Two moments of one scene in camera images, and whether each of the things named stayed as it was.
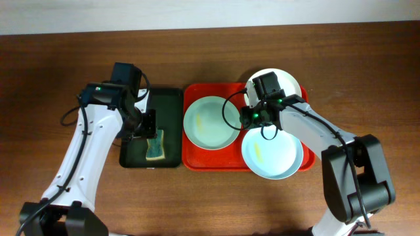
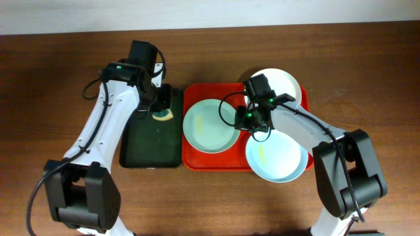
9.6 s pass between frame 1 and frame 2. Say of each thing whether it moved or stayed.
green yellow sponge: moved
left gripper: moved
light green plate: stayed
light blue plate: moved
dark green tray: stayed
